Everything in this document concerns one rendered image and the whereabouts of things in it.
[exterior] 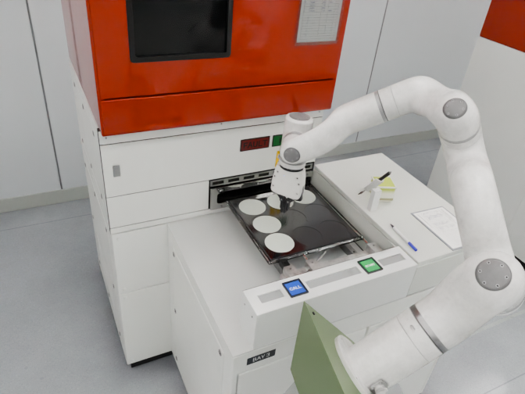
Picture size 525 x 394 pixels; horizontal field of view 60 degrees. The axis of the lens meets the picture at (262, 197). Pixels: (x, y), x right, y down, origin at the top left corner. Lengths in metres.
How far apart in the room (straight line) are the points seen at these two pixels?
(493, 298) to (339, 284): 0.47
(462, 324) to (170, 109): 0.98
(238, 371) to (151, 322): 0.77
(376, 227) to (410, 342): 0.62
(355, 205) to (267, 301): 0.59
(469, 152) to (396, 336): 0.49
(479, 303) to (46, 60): 2.54
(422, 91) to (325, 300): 0.62
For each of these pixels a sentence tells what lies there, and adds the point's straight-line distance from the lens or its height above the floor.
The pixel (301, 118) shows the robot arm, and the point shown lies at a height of 1.33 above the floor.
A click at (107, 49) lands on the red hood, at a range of 1.35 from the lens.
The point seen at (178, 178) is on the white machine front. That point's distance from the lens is 1.63.
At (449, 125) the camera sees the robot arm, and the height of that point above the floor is 1.46.
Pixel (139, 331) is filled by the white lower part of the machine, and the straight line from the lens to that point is 2.09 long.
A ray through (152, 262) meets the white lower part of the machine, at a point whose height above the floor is 0.65.
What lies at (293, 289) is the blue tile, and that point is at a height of 0.96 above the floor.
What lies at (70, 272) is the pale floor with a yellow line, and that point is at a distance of 2.81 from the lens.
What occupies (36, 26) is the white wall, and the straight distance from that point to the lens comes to 2.90.
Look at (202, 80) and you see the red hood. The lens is 1.45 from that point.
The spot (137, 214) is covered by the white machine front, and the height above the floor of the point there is 0.88.
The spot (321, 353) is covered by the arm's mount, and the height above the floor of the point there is 1.06.
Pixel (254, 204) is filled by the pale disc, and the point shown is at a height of 0.90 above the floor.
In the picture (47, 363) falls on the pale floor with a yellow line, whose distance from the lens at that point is 2.42.
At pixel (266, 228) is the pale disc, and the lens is 1.59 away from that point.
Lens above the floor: 1.88
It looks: 34 degrees down
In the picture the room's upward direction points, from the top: 6 degrees clockwise
